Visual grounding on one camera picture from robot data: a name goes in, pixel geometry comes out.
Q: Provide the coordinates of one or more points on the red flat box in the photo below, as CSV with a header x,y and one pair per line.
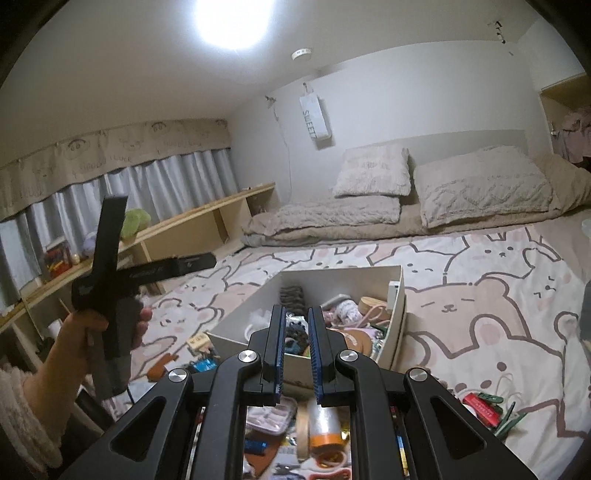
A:
x,y
480,410

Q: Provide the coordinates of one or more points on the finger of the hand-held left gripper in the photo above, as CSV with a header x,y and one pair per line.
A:
x,y
198,262

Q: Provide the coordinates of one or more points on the wooden open closet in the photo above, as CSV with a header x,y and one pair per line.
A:
x,y
554,106

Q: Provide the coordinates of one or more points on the beige printed curtain valance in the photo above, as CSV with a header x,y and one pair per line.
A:
x,y
115,147

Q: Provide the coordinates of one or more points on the white power bank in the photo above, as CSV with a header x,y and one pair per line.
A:
x,y
394,295

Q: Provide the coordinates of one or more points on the pink clothing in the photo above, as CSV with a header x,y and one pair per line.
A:
x,y
575,136

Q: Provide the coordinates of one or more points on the black scrunchie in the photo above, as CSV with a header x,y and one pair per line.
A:
x,y
294,334

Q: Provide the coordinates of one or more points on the clear tape roll orange core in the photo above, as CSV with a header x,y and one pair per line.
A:
x,y
323,429

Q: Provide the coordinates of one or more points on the person's left hand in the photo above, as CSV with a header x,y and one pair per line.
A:
x,y
76,337

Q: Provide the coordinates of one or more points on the blue foil packet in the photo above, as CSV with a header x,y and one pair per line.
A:
x,y
204,364

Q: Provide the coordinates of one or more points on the white smoke detector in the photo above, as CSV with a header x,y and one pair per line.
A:
x,y
302,53

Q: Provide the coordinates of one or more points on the white cardboard box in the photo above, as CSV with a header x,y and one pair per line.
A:
x,y
323,277

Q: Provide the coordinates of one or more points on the round ceiling light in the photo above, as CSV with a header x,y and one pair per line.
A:
x,y
231,21

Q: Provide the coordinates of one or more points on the red yellow printed box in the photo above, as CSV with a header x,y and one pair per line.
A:
x,y
56,258

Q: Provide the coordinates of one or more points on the large beige fluffy pillow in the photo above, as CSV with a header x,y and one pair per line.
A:
x,y
485,189

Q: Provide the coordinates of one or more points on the white hanging wall organizer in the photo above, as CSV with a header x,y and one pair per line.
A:
x,y
314,117

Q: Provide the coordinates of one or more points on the cream printed carton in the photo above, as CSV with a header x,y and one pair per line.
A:
x,y
198,342

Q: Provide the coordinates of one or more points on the small beige fluffy pillow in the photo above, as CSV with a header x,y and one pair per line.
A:
x,y
371,170

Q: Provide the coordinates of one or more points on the green plush toy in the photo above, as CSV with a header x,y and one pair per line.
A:
x,y
135,224

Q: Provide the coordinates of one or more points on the wooden bedside shelf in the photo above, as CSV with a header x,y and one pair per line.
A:
x,y
184,226

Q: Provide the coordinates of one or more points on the purple plush toy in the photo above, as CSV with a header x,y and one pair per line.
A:
x,y
91,244

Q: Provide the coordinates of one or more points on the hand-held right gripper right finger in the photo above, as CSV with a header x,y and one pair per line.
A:
x,y
315,355

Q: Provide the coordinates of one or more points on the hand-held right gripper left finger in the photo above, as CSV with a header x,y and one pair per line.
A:
x,y
279,350

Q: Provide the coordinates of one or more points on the green clothespin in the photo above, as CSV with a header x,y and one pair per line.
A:
x,y
510,423
491,397

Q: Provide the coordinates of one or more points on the grey curtain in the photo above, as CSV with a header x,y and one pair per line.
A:
x,y
184,184

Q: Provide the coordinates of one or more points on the black ceiling hooks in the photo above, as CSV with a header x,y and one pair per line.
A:
x,y
502,34

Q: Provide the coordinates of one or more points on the folded grey-beige blanket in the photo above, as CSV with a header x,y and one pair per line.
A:
x,y
323,214

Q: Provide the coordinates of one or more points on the tan fleece blanket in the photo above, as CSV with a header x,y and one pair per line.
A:
x,y
568,184

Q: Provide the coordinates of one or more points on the person's left forearm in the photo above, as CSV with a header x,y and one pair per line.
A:
x,y
27,406

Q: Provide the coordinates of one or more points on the pink clear plastic case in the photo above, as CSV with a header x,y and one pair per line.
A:
x,y
270,415

